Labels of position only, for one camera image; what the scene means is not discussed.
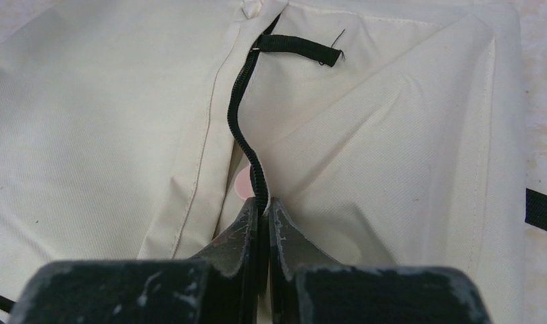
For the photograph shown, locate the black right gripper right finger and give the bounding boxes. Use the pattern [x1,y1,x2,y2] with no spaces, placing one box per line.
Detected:
[267,198,491,323]

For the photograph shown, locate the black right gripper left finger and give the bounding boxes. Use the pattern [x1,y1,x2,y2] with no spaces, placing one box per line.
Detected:
[9,198,258,323]

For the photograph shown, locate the cream canvas backpack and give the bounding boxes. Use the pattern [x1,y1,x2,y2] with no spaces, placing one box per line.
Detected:
[0,1,526,323]

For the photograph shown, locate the pink white eraser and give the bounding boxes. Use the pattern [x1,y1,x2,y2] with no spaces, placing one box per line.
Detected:
[234,165,254,200]

